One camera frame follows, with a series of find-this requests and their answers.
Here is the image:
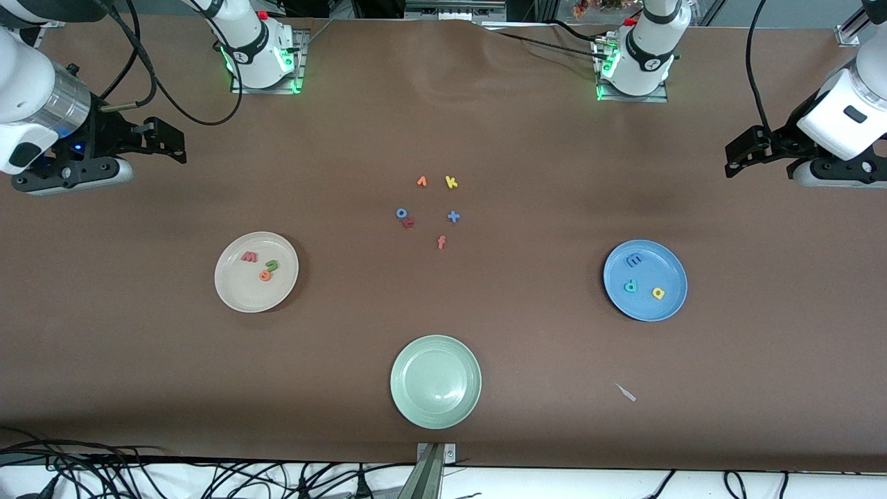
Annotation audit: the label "black cable tangle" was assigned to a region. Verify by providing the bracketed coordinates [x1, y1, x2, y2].
[0, 426, 416, 499]

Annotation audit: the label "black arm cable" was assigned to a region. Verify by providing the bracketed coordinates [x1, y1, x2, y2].
[94, 0, 245, 127]
[746, 0, 775, 134]

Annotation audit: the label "grey equipment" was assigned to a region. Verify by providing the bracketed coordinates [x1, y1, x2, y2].
[404, 0, 507, 20]

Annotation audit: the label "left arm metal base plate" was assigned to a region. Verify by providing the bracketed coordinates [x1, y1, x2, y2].
[595, 35, 669, 103]

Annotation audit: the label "blue plate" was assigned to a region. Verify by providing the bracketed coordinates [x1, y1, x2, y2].
[603, 240, 689, 322]

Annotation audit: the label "beige plate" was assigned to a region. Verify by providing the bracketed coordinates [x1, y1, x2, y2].
[214, 231, 300, 313]

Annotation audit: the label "pale green plate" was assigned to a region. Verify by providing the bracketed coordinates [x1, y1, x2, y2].
[389, 335, 482, 430]

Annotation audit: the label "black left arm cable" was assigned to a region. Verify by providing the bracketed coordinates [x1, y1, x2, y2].
[746, 0, 775, 134]

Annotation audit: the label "thin black cable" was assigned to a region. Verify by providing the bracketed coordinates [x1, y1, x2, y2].
[478, 21, 617, 60]

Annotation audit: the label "metal bracket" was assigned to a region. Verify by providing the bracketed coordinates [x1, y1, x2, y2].
[414, 442, 458, 499]

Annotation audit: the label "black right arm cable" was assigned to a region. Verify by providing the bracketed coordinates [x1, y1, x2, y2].
[94, 0, 245, 127]

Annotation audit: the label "aluminium profile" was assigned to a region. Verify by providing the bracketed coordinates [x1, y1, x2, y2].
[835, 0, 874, 46]

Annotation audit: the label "orange flowers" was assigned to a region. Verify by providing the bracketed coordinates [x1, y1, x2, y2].
[572, 0, 624, 18]

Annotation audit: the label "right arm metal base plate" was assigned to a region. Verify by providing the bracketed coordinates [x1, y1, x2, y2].
[230, 29, 309, 94]

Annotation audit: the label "brown table cover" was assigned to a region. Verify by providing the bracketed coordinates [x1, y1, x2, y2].
[0, 12, 887, 473]

